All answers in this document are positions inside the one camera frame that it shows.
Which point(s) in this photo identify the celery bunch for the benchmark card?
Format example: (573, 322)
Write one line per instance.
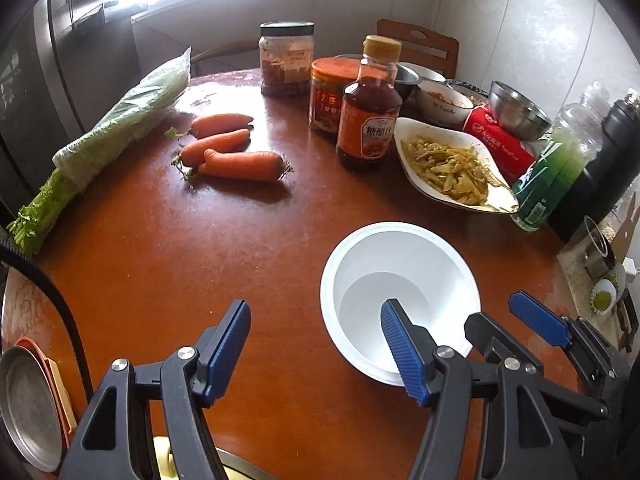
(37, 210)

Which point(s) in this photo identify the red lid sauce jar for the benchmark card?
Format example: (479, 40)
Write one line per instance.
(327, 95)

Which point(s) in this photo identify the carrot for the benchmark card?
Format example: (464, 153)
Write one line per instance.
(222, 124)
(242, 165)
(215, 145)

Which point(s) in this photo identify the white plastic bowl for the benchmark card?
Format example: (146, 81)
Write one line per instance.
(400, 260)

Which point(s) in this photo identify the white printed bowl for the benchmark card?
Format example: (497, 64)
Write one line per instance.
(442, 107)

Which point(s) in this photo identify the red tissue pack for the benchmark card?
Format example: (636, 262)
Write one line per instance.
(495, 145)

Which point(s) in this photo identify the yellow plastic plate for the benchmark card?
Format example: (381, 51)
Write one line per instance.
(67, 405)

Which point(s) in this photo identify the black lid pickle jar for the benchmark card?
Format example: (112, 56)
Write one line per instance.
(285, 60)

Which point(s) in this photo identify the black thermos flask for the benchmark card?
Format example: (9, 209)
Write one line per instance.
(615, 160)

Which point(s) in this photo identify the grey refrigerator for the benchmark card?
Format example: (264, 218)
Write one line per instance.
(30, 85)

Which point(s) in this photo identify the medium steel bowl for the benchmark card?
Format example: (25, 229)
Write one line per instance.
(517, 110)

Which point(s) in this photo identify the metal cup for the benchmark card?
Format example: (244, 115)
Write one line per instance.
(597, 250)

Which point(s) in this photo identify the white dish of pickles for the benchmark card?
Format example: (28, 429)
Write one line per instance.
(450, 165)

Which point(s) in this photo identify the green fruit in foam net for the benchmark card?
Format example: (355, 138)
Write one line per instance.
(606, 297)

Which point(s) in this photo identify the round steel plate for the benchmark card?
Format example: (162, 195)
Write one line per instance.
(30, 410)

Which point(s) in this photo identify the patterned bowl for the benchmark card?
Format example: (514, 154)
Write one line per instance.
(472, 91)

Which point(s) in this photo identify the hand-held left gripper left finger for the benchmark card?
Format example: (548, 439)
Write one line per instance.
(227, 355)

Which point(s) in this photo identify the clear plastic bag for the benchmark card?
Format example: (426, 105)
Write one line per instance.
(125, 115)

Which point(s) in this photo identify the brown sauce bottle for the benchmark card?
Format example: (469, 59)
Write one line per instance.
(370, 120)

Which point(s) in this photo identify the green label drink bottle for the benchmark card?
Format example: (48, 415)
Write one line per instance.
(535, 195)

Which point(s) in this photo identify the small steel bowl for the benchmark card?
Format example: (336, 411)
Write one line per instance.
(407, 80)

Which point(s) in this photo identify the clear bottle of green liquid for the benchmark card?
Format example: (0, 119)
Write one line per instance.
(575, 145)

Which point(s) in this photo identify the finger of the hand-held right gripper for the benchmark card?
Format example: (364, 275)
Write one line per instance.
(482, 332)
(540, 320)

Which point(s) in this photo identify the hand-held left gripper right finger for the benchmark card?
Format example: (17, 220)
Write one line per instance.
(405, 355)

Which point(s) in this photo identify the wooden chair with cutout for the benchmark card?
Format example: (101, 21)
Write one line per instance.
(420, 47)

